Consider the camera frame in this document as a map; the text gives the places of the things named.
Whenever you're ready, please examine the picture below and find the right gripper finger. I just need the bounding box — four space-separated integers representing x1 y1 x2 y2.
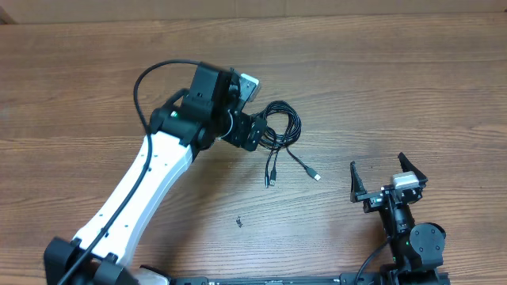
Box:
398 152 428 185
350 161 368 203

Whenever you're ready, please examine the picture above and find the black USB cable bundle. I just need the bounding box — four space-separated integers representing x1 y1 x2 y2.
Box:
253 100 322 189

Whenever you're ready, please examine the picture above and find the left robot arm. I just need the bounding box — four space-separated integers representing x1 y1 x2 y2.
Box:
44 62 266 284

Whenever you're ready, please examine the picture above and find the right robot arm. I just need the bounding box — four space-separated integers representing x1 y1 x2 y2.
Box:
350 153 451 285

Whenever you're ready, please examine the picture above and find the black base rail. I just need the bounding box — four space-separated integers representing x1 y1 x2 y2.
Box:
170 272 451 285

